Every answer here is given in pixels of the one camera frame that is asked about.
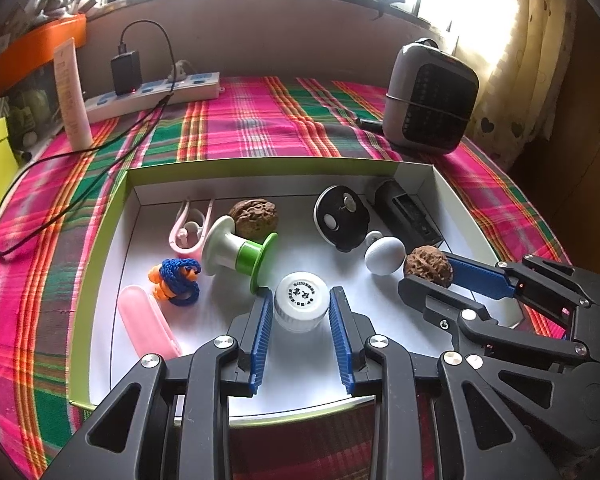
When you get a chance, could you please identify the green white cardboard box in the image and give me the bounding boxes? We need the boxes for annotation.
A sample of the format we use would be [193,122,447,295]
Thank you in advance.
[69,159,528,428]

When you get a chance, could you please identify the heart print curtain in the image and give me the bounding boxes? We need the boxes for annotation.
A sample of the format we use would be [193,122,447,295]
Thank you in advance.
[455,0,600,171]

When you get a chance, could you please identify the white egg-shaped gadget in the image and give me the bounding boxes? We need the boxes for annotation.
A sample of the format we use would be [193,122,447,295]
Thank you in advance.
[364,230,407,277]

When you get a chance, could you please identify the green white spool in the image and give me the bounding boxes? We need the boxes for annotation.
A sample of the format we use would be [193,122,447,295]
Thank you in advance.
[200,215,281,297]

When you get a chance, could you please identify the salmon pink clip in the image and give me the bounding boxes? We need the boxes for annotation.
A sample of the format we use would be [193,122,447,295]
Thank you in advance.
[169,197,216,261]

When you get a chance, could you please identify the pale green jars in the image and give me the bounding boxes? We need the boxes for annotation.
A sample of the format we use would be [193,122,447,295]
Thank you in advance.
[7,87,56,148]

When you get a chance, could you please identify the white bottle cap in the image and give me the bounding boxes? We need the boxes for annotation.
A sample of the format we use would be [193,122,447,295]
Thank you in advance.
[273,271,331,333]

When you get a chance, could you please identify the pink oblong case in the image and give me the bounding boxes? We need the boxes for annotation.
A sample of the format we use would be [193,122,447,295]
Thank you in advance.
[117,285,183,361]

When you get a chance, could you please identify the white power strip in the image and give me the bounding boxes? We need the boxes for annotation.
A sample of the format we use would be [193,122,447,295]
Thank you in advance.
[82,71,221,122]

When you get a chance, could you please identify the orange storage box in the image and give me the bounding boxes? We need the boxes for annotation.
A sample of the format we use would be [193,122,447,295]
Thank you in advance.
[0,14,88,96]

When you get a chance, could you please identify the black rectangular device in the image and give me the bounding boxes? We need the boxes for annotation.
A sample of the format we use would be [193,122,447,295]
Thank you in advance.
[372,180,443,246]

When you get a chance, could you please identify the brown wrinkled walnut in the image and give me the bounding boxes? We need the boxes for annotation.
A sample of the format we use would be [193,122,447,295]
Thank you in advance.
[228,198,280,241]
[403,246,453,289]

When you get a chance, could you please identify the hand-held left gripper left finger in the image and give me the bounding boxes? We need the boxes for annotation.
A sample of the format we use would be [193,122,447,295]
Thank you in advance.
[42,287,275,480]

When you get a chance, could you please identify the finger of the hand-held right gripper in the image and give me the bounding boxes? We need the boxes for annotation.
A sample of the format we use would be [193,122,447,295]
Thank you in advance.
[449,252,600,341]
[398,274,600,441]

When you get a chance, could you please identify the plaid tablecloth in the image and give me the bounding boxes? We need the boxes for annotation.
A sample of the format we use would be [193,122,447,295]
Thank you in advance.
[0,75,581,480]

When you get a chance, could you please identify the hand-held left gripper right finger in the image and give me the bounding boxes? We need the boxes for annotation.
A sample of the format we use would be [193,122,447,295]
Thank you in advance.
[328,286,561,480]

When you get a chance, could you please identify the blue orange knit toy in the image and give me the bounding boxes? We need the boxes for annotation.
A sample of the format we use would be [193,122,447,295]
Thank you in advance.
[147,258,202,309]

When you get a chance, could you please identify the black charger adapter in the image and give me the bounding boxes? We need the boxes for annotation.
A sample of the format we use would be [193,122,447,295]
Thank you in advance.
[111,51,143,96]

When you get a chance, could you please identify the black round button device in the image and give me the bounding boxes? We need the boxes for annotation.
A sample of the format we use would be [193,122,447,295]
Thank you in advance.
[313,185,370,252]

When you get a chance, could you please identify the grey space heater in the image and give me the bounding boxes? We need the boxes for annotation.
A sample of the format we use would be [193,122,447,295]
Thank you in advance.
[382,39,481,155]

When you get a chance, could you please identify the cream cosmetic tube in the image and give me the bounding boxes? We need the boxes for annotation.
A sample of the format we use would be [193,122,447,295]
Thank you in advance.
[54,37,93,151]

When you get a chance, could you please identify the black charger cable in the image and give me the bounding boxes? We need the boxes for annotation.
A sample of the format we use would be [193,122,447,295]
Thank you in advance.
[0,20,173,261]

